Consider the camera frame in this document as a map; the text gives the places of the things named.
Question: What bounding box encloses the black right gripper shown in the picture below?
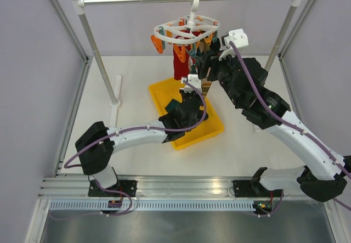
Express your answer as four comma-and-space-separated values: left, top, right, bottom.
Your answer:
195, 46, 244, 106

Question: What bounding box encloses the dark teal sock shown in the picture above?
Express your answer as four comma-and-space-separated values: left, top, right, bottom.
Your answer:
188, 58, 197, 74
165, 99, 180, 113

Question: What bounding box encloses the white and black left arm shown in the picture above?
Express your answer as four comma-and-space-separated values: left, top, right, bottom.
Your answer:
75, 89, 207, 196

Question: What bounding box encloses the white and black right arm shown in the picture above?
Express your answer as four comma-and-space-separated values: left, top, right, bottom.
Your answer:
195, 50, 350, 202

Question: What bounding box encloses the white round clip hanger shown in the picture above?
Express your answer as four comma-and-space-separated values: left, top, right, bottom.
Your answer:
150, 0, 220, 58

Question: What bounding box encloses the striped beige maroon sock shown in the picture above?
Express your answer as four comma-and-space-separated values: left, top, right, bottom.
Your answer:
196, 38, 214, 97

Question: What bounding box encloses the red sock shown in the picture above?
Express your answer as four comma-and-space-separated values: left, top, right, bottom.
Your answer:
173, 44, 193, 81

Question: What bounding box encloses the yellow plastic tray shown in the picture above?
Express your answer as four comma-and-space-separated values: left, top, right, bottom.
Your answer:
149, 78, 224, 150

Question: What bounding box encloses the silver clothes rack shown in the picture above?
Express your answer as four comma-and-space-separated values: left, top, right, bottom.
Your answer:
71, 0, 302, 122

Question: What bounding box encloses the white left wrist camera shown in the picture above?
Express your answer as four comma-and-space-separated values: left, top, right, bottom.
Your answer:
181, 74, 202, 93

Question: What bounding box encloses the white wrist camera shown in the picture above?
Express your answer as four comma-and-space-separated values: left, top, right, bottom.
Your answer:
181, 74, 202, 93
221, 29, 248, 49

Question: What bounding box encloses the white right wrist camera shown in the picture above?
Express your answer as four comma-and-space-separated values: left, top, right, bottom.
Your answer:
221, 29, 248, 49

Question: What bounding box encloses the aluminium table edge rail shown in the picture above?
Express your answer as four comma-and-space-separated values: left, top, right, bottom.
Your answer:
41, 173, 313, 200

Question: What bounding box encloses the white slotted cable duct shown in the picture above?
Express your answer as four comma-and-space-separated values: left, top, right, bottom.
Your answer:
49, 199, 256, 212

